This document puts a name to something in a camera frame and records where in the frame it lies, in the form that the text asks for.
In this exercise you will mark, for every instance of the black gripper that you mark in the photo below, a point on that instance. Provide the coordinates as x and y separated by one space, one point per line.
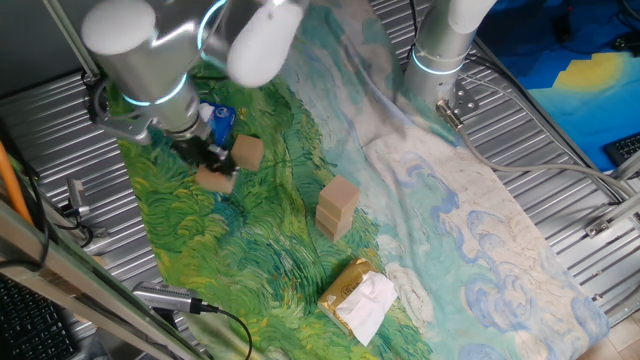
195 150

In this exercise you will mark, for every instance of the large wooden cube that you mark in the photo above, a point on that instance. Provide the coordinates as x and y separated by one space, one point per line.
340 196
331 220
332 234
247 152
214 181

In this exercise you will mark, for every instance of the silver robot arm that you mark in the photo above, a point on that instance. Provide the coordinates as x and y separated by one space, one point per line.
150 55

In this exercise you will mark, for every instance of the blue tissue pack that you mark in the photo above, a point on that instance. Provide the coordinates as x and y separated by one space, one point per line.
222 122

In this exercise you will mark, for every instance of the green blue painted cloth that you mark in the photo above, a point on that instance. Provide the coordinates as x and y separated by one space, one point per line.
250 260

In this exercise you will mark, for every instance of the gold tissue pack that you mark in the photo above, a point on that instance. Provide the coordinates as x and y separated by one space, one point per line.
340 292

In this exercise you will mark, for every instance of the grey stand pole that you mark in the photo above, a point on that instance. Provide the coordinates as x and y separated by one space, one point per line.
70 42

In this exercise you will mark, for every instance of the orange tube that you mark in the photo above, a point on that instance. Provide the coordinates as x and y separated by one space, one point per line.
11 180

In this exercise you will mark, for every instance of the black keyboard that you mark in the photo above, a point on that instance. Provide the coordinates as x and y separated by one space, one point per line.
625 147
30 325

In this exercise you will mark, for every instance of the blue yellow patterned mat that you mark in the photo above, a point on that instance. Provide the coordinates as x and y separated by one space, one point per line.
550 30

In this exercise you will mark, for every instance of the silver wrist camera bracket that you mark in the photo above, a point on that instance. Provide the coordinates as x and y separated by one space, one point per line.
127 131

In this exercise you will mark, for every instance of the grey camera on stand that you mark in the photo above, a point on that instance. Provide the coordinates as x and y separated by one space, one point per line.
77 195

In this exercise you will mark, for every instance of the silver camera on frame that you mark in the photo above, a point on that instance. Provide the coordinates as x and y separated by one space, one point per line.
160 296

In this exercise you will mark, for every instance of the aluminium frame beam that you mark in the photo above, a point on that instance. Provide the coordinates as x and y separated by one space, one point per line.
75 270

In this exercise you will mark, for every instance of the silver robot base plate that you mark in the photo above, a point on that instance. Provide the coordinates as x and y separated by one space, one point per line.
465 102

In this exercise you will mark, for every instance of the aluminium profile rail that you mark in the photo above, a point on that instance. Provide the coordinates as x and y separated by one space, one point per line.
612 215

